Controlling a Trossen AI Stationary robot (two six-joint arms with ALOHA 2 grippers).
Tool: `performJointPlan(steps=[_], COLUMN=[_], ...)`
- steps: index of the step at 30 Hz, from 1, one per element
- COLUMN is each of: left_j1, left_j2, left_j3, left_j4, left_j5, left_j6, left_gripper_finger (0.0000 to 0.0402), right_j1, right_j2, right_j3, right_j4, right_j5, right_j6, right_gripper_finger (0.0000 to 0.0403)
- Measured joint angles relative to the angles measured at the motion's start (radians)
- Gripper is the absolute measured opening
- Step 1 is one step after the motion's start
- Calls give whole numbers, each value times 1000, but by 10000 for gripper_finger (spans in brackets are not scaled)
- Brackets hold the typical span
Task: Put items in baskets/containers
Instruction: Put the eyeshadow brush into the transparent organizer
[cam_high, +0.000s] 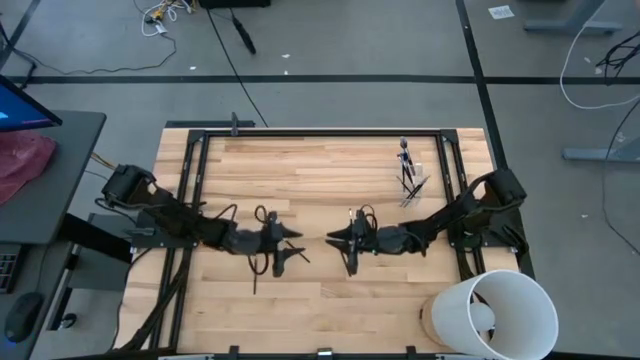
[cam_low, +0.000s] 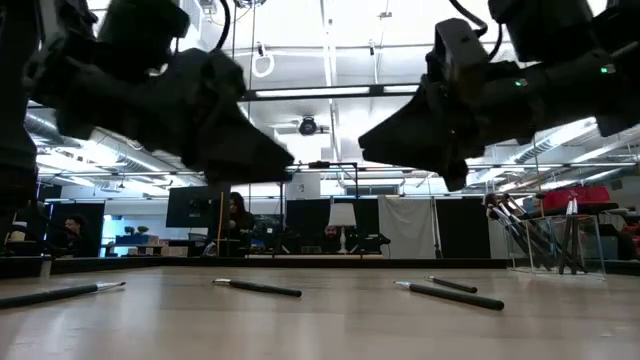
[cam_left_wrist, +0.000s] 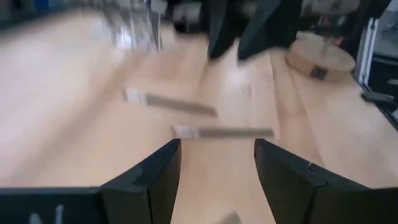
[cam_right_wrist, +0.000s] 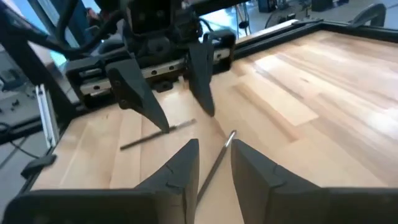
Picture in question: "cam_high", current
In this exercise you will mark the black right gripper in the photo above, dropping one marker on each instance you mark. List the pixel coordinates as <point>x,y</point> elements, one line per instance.
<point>387,240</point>

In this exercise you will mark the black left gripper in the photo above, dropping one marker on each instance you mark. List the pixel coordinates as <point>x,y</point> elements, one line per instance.
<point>250,241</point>

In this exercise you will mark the clear acrylic organizer box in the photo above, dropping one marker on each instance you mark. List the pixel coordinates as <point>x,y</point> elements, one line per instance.
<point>424,170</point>

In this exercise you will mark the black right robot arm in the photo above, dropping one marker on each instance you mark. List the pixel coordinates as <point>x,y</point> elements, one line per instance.
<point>460,210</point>

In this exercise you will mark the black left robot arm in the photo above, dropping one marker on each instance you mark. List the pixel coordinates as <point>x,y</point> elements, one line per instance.
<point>175,220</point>

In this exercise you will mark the white cylindrical bucket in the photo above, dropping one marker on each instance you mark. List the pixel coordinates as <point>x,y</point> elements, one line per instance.
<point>520,300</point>

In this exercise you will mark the black stick-shaped floor object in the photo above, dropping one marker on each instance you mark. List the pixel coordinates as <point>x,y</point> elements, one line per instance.
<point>244,34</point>

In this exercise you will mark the black side desk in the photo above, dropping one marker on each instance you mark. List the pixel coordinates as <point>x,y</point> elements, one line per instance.
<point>65,175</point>

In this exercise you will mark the grey desk foot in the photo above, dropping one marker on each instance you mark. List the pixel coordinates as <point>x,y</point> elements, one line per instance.
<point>575,26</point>
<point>600,154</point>

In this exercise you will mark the white paper label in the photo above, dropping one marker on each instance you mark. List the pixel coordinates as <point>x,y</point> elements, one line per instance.
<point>501,12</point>

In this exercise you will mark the black computer mouse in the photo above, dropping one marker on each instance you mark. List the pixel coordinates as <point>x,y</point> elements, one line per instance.
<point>22,315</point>

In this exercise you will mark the pink cloth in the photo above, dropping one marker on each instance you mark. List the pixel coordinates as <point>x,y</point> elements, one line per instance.
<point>25,160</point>

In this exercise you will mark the black keyboard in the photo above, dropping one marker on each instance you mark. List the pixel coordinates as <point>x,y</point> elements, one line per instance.
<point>7,265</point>

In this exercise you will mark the computer monitor blue screen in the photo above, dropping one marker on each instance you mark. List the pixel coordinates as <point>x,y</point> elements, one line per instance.
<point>20,110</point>

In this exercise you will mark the black metal table frame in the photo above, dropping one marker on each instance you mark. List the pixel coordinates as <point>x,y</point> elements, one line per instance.
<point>320,133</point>

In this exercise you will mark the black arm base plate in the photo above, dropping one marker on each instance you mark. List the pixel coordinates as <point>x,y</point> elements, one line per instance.
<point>492,237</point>
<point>107,232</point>

